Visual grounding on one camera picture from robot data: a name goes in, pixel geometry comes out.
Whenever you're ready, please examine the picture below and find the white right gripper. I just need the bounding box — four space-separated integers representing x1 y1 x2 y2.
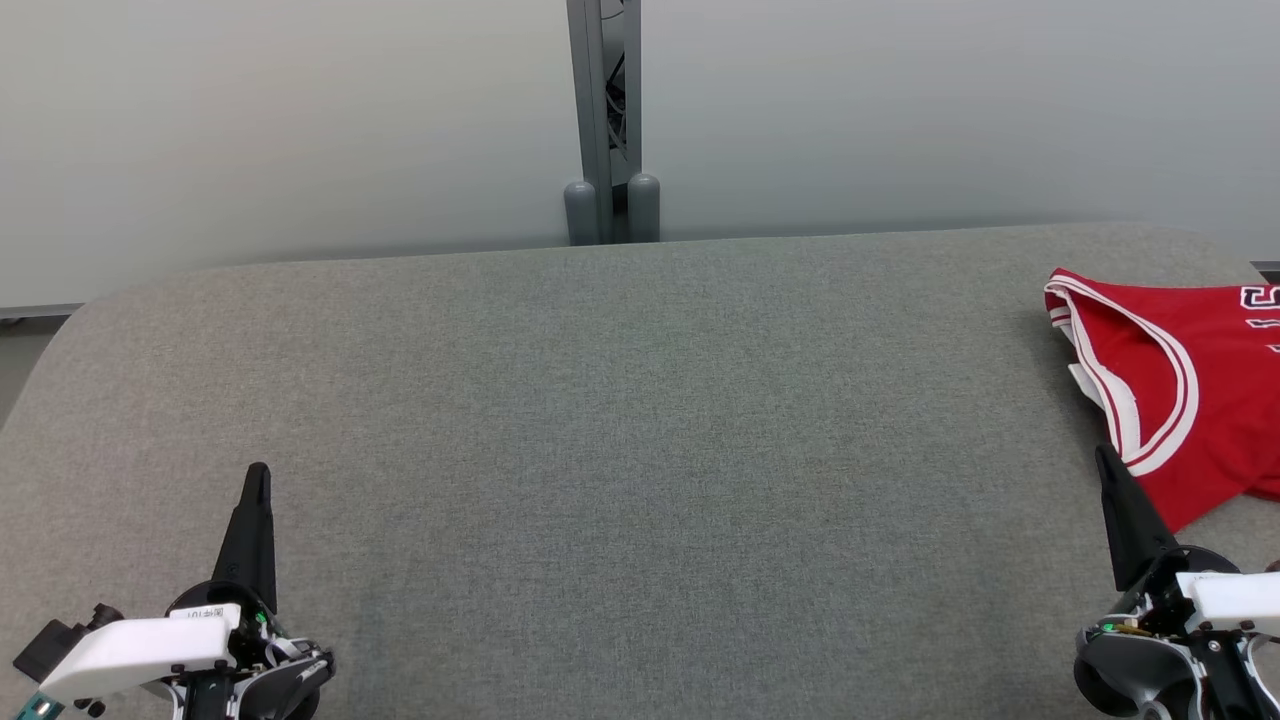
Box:
1094 445 1280 639

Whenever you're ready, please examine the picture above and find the grey cylindrical post foot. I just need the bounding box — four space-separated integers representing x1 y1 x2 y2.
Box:
563 180 599 247
627 173 662 244

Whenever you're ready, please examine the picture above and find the red white basketball jersey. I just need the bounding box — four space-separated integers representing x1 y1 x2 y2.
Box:
1043 266 1280 534

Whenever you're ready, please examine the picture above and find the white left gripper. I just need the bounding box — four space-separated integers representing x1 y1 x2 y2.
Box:
40 461 279 704

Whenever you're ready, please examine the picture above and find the grey partition post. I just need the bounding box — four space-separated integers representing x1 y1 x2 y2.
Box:
565 0 643 246

